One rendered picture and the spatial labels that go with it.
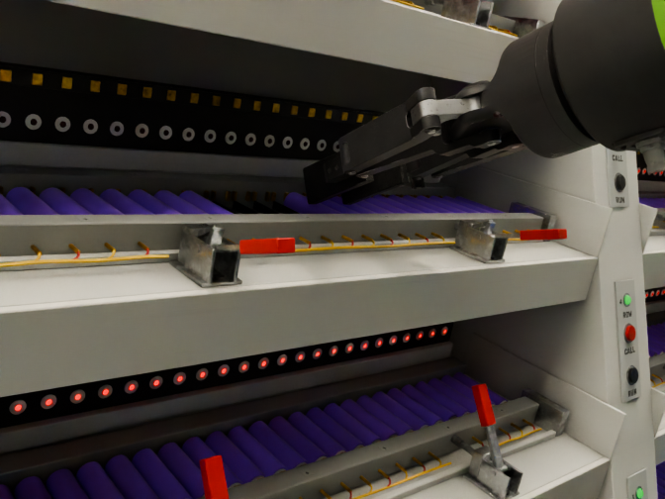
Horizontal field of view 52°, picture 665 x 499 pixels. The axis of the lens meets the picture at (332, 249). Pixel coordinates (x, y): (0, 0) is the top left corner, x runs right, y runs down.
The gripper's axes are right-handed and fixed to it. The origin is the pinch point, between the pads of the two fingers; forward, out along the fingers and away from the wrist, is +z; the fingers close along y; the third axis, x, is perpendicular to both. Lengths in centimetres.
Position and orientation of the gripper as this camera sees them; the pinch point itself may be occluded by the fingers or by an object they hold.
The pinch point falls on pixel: (353, 175)
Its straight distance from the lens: 54.5
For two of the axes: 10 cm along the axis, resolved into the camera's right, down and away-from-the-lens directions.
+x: -1.5, -9.8, 1.3
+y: 7.6, -0.3, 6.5
